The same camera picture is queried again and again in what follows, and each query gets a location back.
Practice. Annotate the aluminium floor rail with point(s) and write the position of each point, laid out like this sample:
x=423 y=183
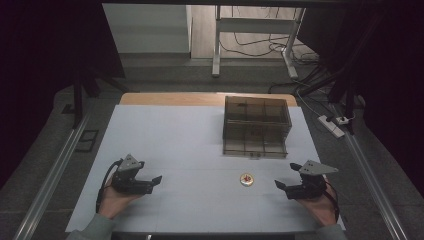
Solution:
x=373 y=186
x=50 y=180

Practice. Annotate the white table sheet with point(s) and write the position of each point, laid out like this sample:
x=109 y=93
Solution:
x=186 y=150

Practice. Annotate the white metal desk frame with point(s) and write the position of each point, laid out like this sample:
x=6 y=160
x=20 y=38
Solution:
x=256 y=25

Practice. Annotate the black rectangular floor frame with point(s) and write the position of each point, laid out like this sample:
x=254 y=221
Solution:
x=87 y=140

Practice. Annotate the transparent brown drawer box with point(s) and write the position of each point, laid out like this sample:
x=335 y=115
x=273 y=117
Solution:
x=255 y=128

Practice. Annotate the black metal stand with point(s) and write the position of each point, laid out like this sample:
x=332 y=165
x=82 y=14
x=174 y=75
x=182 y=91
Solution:
x=346 y=90

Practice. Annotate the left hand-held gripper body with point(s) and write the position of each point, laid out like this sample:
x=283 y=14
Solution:
x=128 y=181

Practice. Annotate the person's left hand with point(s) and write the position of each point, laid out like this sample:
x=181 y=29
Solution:
x=115 y=203

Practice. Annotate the white power strip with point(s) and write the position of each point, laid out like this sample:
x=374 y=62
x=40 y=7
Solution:
x=330 y=126

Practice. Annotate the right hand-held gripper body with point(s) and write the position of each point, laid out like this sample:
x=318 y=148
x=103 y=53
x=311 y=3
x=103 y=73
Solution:
x=311 y=186

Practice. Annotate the round gold red badge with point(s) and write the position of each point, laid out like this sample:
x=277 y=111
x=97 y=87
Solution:
x=246 y=179

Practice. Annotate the white cabinet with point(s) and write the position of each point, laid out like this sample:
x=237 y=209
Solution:
x=150 y=30

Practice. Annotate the white power adapter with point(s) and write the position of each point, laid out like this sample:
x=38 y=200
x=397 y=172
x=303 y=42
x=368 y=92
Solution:
x=343 y=120

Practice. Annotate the black curtain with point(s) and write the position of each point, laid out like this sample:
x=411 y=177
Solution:
x=43 y=66
x=386 y=83

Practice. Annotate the black tripod stand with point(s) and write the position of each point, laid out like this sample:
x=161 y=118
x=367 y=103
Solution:
x=81 y=90

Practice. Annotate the person's right hand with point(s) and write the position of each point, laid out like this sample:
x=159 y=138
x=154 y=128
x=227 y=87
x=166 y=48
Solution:
x=320 y=208

